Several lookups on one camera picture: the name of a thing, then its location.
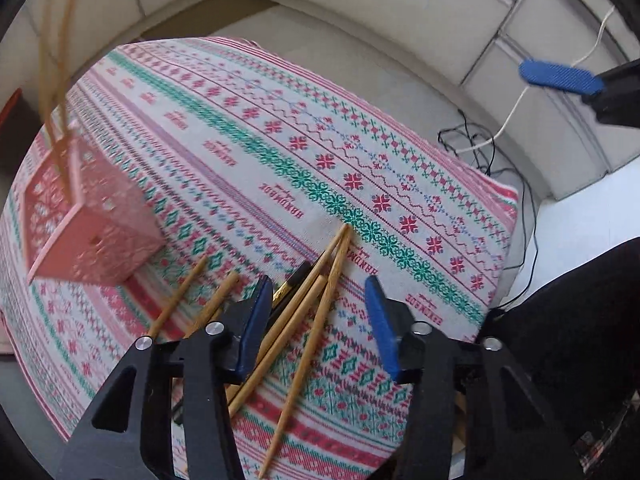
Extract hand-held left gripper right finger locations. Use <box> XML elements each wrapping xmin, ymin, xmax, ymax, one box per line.
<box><xmin>364</xmin><ymin>275</ymin><xmax>586</xmax><ymax>480</ymax></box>

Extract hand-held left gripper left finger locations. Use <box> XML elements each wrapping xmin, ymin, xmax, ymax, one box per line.
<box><xmin>60</xmin><ymin>275</ymin><xmax>275</xmax><ymax>480</ymax></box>

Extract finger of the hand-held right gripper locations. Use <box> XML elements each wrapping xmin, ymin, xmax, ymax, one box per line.
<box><xmin>519</xmin><ymin>58</ymin><xmax>640</xmax><ymax>128</ymax></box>

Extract wooden chopstick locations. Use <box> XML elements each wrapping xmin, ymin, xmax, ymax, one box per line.
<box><xmin>225</xmin><ymin>271</ymin><xmax>323</xmax><ymax>402</ymax></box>
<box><xmin>259</xmin><ymin>231</ymin><xmax>353</xmax><ymax>480</ymax></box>
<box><xmin>53</xmin><ymin>0</ymin><xmax>88</xmax><ymax>198</ymax></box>
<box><xmin>270</xmin><ymin>223</ymin><xmax>351</xmax><ymax>322</ymax></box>
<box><xmin>229</xmin><ymin>280</ymin><xmax>332</xmax><ymax>418</ymax></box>
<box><xmin>184</xmin><ymin>272</ymin><xmax>241</xmax><ymax>338</ymax></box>
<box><xmin>147</xmin><ymin>255</ymin><xmax>209</xmax><ymax>339</ymax></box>

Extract black chopstick with gold band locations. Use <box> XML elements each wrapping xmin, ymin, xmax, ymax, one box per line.
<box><xmin>271</xmin><ymin>260</ymin><xmax>314</xmax><ymax>311</ymax></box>

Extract pink perforated utensil holder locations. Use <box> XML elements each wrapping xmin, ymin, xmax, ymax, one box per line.
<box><xmin>20</xmin><ymin>120</ymin><xmax>167</xmax><ymax>286</ymax></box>

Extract red green patterned tablecloth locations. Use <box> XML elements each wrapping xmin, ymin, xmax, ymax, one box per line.
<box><xmin>0</xmin><ymin>35</ymin><xmax>518</xmax><ymax>480</ymax></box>

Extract person's dark trouser leg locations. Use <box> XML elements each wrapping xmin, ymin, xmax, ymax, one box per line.
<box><xmin>480</xmin><ymin>237</ymin><xmax>640</xmax><ymax>480</ymax></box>

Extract red topped dark box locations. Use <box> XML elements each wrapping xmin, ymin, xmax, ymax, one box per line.
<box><xmin>0</xmin><ymin>87</ymin><xmax>25</xmax><ymax>128</ymax></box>

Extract white power cable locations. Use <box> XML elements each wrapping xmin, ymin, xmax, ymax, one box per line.
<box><xmin>457</xmin><ymin>5</ymin><xmax>617</xmax><ymax>156</ymax></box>

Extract black cables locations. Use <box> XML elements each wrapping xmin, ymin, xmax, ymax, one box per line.
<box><xmin>437</xmin><ymin>107</ymin><xmax>540</xmax><ymax>311</ymax></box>

